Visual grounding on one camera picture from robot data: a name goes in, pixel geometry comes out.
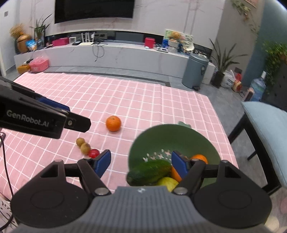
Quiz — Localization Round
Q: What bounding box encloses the orange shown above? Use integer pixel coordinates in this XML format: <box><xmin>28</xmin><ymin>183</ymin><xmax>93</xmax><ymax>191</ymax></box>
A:
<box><xmin>191</xmin><ymin>154</ymin><xmax>209</xmax><ymax>164</ymax></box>
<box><xmin>105</xmin><ymin>116</ymin><xmax>122</xmax><ymax>132</ymax></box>

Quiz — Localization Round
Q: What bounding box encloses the brown kiwi front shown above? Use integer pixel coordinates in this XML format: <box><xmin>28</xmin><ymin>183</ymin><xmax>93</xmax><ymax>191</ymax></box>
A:
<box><xmin>80</xmin><ymin>143</ymin><xmax>91</xmax><ymax>155</ymax></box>

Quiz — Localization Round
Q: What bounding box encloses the brown kiwi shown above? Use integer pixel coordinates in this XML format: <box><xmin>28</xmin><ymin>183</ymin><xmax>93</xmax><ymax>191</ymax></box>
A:
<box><xmin>80</xmin><ymin>143</ymin><xmax>91</xmax><ymax>155</ymax></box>
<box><xmin>76</xmin><ymin>137</ymin><xmax>85</xmax><ymax>148</ymax></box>

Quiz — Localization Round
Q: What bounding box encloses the large yellow-green pomelo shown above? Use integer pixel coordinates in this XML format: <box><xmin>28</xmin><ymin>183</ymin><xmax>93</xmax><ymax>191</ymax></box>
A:
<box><xmin>156</xmin><ymin>177</ymin><xmax>178</xmax><ymax>192</ymax></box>

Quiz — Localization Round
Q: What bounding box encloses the green colander bowl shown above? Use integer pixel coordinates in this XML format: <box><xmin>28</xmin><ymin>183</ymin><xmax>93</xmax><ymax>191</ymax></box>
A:
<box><xmin>128</xmin><ymin>122</ymin><xmax>220</xmax><ymax>179</ymax></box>

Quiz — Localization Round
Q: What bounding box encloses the green cucumber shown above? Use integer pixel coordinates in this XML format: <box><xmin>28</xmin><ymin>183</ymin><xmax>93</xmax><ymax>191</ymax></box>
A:
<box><xmin>126</xmin><ymin>160</ymin><xmax>172</xmax><ymax>186</ymax></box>

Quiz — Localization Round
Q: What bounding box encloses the small red tomato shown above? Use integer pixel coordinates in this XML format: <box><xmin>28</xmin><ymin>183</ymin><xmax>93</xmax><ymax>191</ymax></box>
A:
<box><xmin>88</xmin><ymin>149</ymin><xmax>100</xmax><ymax>159</ymax></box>

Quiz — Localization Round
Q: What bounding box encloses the brown kiwi back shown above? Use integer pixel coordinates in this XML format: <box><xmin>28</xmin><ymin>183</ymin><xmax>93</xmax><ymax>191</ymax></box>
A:
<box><xmin>76</xmin><ymin>137</ymin><xmax>85</xmax><ymax>148</ymax></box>

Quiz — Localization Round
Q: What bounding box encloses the pink storage box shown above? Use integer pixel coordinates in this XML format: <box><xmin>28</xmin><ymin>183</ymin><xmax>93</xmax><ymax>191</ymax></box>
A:
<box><xmin>29</xmin><ymin>56</ymin><xmax>49</xmax><ymax>73</ymax></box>

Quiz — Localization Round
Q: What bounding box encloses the yellow box on floor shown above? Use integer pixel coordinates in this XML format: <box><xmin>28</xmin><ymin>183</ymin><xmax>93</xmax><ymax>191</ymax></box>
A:
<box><xmin>17</xmin><ymin>65</ymin><xmax>31</xmax><ymax>74</ymax></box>

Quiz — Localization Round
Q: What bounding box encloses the pink checked tablecloth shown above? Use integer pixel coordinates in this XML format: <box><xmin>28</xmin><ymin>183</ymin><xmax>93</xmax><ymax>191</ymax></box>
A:
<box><xmin>1</xmin><ymin>73</ymin><xmax>236</xmax><ymax>198</ymax></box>

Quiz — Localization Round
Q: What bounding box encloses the pink box on console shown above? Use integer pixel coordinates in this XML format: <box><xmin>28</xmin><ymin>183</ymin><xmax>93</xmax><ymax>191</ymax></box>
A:
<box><xmin>52</xmin><ymin>37</ymin><xmax>69</xmax><ymax>47</ymax></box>

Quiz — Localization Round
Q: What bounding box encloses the white wifi router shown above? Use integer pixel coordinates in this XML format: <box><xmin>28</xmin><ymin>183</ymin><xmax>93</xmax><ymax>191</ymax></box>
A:
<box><xmin>79</xmin><ymin>32</ymin><xmax>94</xmax><ymax>46</ymax></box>

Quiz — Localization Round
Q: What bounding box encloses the potted plant left console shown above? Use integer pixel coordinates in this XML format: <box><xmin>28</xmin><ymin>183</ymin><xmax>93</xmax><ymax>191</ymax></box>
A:
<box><xmin>30</xmin><ymin>14</ymin><xmax>52</xmax><ymax>50</ymax></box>

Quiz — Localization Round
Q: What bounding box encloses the golden gourd ornament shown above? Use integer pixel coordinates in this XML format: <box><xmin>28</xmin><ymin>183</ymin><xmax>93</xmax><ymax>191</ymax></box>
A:
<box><xmin>10</xmin><ymin>24</ymin><xmax>32</xmax><ymax>54</ymax></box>

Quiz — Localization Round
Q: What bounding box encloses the white marble tv console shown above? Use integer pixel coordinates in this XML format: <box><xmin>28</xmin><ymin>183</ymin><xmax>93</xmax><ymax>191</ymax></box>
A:
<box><xmin>13</xmin><ymin>40</ymin><xmax>216</xmax><ymax>85</ymax></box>

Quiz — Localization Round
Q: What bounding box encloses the grey pedal trash bin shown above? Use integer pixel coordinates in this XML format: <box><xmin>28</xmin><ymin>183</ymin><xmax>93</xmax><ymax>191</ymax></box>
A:
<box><xmin>182</xmin><ymin>53</ymin><xmax>209</xmax><ymax>91</ymax></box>

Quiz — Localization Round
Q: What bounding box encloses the light blue seat cushion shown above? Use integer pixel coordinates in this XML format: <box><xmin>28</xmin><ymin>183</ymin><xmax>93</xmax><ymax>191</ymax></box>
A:
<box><xmin>241</xmin><ymin>101</ymin><xmax>287</xmax><ymax>187</ymax></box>

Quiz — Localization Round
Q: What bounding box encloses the white plastic bag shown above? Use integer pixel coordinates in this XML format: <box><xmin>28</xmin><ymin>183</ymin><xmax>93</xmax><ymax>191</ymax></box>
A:
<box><xmin>221</xmin><ymin>70</ymin><xmax>235</xmax><ymax>88</ymax></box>

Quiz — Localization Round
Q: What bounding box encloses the small white space heater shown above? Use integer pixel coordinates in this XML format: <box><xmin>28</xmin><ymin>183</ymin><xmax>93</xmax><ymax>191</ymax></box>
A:
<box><xmin>243</xmin><ymin>87</ymin><xmax>254</xmax><ymax>101</ymax></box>

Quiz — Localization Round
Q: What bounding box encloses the red box on console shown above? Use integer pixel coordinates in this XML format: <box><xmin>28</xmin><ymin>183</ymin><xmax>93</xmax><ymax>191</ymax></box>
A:
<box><xmin>144</xmin><ymin>37</ymin><xmax>155</xmax><ymax>49</ymax></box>

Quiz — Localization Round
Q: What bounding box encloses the potted long-leaf plant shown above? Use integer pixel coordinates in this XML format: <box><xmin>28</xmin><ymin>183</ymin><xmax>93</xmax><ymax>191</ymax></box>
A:
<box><xmin>209</xmin><ymin>39</ymin><xmax>247</xmax><ymax>88</ymax></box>

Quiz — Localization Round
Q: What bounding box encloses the blue water jug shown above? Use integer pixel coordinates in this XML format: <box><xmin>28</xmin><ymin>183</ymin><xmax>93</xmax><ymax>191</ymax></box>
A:
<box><xmin>250</xmin><ymin>71</ymin><xmax>266</xmax><ymax>101</ymax></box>

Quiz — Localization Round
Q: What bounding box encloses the dark drawer cabinet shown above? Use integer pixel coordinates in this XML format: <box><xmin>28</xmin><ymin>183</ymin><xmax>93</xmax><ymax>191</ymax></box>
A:
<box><xmin>262</xmin><ymin>63</ymin><xmax>287</xmax><ymax>111</ymax></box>

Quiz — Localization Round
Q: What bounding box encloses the teddy bear toy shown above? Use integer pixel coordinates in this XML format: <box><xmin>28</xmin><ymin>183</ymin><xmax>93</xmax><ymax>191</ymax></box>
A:
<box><xmin>169</xmin><ymin>31</ymin><xmax>182</xmax><ymax>43</ymax></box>

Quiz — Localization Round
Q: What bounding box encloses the trailing green ivy plant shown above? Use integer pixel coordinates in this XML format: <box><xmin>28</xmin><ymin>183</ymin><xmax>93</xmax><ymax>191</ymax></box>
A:
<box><xmin>263</xmin><ymin>41</ymin><xmax>286</xmax><ymax>92</ymax></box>

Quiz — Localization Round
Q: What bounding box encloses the black cable on console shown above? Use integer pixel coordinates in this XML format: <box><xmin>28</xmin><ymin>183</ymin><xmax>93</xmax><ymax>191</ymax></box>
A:
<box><xmin>92</xmin><ymin>42</ymin><xmax>108</xmax><ymax>62</ymax></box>

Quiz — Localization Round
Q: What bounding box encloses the black bench frame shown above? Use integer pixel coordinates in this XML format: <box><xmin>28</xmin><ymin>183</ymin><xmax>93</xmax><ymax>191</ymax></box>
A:
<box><xmin>228</xmin><ymin>111</ymin><xmax>281</xmax><ymax>195</ymax></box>

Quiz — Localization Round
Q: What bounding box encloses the black wall television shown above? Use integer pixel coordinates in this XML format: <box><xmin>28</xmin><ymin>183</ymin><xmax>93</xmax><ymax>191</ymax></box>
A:
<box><xmin>54</xmin><ymin>0</ymin><xmax>135</xmax><ymax>23</ymax></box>

